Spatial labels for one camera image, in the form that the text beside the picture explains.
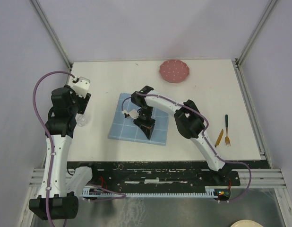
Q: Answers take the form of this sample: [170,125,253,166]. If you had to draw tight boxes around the green handled gold fork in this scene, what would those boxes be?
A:
[225,114,231,146]

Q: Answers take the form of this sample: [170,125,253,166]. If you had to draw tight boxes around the blue checked cloth placemat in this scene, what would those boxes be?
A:
[108,93,169,146]

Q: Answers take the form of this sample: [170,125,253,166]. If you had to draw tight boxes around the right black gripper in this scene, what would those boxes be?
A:
[133,105,155,140]

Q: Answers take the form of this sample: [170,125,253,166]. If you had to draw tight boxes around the cream plate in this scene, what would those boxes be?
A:
[231,219,263,227]

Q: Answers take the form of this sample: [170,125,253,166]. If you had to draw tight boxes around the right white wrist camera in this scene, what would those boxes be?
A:
[122,109,139,119]

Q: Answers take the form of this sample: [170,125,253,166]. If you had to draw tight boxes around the green handled gold knife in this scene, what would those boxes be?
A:
[215,129,224,147]

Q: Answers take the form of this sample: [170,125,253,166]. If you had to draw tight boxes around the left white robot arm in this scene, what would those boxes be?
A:
[29,85,99,220]

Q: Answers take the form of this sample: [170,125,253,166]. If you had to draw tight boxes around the aluminium frame post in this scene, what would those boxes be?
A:
[236,0,279,66]
[29,0,72,70]

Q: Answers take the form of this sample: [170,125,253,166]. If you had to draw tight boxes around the right aluminium frame post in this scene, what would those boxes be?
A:
[236,0,279,66]

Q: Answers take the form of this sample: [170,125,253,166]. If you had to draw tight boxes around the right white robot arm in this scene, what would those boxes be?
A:
[130,86,231,185]

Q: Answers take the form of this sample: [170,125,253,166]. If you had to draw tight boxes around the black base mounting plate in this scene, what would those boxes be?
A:
[67,161,240,193]

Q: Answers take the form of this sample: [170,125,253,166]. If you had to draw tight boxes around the left aluminium frame post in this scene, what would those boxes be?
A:
[29,0,72,70]

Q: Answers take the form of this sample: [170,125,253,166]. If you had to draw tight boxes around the pink dotted plate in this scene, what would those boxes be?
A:
[159,59,190,83]

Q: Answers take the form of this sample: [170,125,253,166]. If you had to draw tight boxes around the clear plastic cup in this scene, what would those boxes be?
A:
[76,114,90,127]

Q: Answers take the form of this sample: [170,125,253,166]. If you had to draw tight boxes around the light blue cable duct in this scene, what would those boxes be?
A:
[81,186,217,199]

